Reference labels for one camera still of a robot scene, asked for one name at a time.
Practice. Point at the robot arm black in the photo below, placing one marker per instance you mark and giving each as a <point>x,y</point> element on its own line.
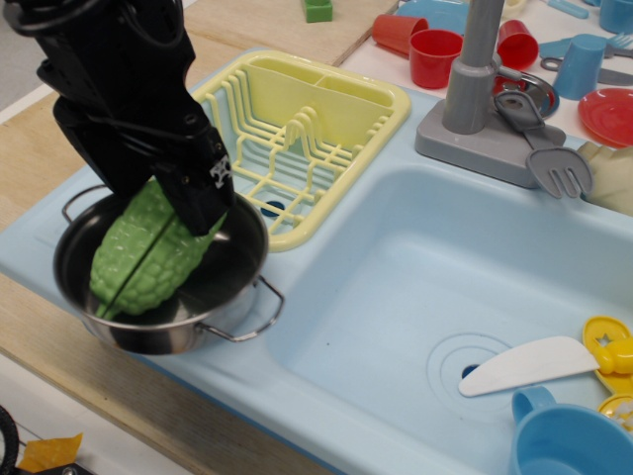
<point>119,70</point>

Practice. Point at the grey toy faucet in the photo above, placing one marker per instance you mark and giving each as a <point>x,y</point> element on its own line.
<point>464,129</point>

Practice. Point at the red plastic cup lying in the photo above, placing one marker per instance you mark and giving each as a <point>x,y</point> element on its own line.
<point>393,32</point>

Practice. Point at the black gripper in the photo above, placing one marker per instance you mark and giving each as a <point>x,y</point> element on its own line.
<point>185,153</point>

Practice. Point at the yellow tape piece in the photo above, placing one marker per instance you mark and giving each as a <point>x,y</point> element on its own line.
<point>44,454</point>

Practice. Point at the stainless steel pot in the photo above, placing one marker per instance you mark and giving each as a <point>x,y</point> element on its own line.
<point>226,296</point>

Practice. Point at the blue plastic mug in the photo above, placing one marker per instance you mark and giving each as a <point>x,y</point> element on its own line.
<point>553,438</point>

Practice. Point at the grey plastic toy fork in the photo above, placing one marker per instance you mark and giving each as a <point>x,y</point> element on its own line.
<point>558,170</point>

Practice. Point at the yellow plastic dish rack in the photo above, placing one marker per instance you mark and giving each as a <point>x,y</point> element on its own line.
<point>298,135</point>

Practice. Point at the green plastic block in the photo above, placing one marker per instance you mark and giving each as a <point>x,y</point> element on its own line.
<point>318,11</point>

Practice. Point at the metal lid with knob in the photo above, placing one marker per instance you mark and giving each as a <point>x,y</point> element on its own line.
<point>544,96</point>

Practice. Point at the cream plastic toy piece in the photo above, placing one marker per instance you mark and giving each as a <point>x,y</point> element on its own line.
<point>612,176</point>

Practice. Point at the blue upturned plastic cup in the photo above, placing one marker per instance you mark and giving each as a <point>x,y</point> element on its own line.
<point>578,73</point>

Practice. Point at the light blue toy sink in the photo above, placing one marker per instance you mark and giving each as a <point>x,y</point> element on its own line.
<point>422,270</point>

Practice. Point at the white plastic toy knife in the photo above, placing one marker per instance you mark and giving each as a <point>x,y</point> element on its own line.
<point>533,362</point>

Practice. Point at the blue plastic plate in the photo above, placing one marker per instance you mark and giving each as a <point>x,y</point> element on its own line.
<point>440,14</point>

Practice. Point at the red plastic plate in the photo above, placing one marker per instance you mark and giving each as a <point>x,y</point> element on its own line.
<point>607,114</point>

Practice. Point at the red plastic cup right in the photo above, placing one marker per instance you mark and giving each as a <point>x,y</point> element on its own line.
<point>516,47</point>

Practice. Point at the red plastic cup front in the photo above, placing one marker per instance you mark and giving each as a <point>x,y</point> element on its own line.
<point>431,54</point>

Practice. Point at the green bumpy toy squash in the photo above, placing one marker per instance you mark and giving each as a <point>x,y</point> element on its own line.
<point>145,256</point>

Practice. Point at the yellow plastic toy utensil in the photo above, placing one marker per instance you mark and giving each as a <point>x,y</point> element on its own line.
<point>610,342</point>

